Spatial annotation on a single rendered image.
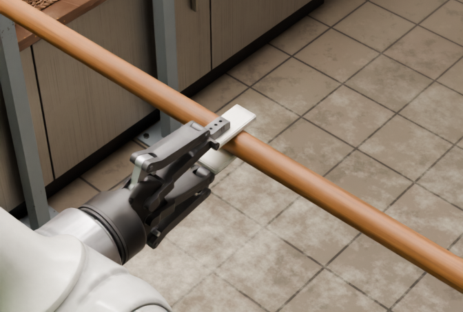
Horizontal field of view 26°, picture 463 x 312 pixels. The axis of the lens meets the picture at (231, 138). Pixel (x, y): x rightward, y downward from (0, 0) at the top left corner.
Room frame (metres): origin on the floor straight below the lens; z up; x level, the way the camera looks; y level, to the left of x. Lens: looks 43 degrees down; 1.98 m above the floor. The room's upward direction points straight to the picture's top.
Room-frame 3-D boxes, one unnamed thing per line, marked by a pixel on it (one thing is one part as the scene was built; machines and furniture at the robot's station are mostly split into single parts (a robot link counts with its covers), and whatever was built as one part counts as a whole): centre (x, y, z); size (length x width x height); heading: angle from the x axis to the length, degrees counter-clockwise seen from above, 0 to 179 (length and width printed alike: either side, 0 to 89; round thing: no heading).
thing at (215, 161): (0.83, 0.01, 1.17); 0.07 x 0.03 x 0.01; 139
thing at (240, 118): (0.83, 0.01, 1.21); 0.07 x 0.03 x 0.01; 139
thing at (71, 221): (0.65, 0.16, 1.19); 0.09 x 0.06 x 0.09; 49
